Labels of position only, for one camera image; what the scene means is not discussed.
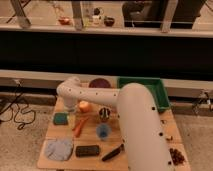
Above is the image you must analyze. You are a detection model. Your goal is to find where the teal sponge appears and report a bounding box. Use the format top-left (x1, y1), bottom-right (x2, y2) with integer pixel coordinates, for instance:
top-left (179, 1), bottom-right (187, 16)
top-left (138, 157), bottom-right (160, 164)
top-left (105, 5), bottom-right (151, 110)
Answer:
top-left (53, 113), bottom-right (68, 125)

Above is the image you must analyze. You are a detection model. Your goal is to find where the small metal cup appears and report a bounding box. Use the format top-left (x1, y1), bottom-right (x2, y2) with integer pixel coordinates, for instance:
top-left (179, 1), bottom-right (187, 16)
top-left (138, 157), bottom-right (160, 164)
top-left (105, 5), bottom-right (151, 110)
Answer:
top-left (99, 107), bottom-right (111, 122)

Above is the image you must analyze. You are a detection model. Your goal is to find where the green plastic tray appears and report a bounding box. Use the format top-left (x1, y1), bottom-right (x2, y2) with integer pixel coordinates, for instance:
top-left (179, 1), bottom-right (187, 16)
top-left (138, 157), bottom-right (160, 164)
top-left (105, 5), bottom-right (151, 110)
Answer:
top-left (117, 76), bottom-right (170, 113)

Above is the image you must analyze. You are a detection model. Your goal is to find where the dark bowl on shelf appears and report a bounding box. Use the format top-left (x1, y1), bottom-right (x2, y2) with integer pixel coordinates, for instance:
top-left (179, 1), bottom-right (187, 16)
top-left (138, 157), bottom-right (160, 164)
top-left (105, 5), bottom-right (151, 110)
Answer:
top-left (104, 17), bottom-right (115, 27)

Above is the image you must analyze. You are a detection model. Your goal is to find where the red bowl on shelf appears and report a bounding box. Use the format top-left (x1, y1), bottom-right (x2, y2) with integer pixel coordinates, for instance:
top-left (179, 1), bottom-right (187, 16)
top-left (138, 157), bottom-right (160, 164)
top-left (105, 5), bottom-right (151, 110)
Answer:
top-left (58, 17), bottom-right (71, 25)

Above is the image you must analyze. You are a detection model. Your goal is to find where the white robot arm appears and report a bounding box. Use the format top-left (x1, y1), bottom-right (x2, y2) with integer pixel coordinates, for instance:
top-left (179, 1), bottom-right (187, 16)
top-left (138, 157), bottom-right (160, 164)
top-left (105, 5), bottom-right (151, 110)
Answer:
top-left (56, 77), bottom-right (175, 171)

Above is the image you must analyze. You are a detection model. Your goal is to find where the orange carrot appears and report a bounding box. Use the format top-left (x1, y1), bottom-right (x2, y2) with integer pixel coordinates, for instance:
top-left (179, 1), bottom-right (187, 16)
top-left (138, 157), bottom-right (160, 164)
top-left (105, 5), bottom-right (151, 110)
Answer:
top-left (73, 117), bottom-right (89, 138)

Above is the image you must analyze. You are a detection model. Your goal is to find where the orange fruit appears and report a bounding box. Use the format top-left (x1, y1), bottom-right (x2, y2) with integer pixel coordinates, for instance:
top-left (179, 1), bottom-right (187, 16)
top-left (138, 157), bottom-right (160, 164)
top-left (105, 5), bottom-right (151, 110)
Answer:
top-left (78, 101), bottom-right (91, 113)

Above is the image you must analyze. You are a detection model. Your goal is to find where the white mug on shelf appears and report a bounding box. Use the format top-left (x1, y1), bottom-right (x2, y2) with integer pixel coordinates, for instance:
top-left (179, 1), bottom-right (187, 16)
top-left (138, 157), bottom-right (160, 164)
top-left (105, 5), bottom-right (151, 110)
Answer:
top-left (92, 15), bottom-right (102, 25)

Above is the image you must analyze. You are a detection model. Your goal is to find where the black cable on floor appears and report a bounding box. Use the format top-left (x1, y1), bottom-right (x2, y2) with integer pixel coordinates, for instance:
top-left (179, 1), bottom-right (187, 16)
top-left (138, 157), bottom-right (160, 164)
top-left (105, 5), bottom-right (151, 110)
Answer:
top-left (0, 83), bottom-right (37, 131)

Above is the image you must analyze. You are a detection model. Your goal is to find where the purple bowl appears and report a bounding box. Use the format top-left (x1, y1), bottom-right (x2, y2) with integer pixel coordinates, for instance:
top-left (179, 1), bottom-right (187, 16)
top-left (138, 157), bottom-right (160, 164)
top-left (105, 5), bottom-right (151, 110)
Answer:
top-left (89, 78), bottom-right (111, 88)

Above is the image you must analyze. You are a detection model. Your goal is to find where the bunch of dark grapes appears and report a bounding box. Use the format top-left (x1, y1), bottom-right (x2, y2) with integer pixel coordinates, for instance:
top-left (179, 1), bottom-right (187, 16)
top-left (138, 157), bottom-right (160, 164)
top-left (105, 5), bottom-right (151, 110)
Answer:
top-left (169, 148), bottom-right (185, 165)

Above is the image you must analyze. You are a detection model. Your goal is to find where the blue plastic cup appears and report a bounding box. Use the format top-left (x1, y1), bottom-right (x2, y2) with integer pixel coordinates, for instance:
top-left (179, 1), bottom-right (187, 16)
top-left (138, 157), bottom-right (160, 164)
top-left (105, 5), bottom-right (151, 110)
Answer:
top-left (96, 123), bottom-right (111, 140)

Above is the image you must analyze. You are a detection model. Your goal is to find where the blue folded cloth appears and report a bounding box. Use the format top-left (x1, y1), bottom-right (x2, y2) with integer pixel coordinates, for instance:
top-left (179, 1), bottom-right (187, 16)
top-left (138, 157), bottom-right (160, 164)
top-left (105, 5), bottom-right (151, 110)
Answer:
top-left (44, 139), bottom-right (73, 161)

